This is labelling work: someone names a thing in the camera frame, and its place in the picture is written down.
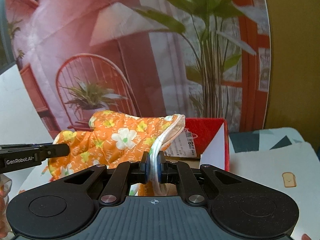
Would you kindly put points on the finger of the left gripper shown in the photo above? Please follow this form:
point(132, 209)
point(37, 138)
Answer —
point(16, 157)

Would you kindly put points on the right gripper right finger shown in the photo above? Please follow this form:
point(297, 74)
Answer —
point(181, 175)

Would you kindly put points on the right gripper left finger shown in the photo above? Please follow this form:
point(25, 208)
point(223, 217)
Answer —
point(123, 177)

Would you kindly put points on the orange floral oven mitt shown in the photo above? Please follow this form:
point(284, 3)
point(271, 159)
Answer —
point(115, 138)

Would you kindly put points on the printed living room backdrop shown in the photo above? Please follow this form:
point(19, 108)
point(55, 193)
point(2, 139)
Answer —
point(148, 58)

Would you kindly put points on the red strawberry cardboard box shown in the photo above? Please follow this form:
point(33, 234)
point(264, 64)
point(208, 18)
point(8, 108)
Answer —
point(203, 141)

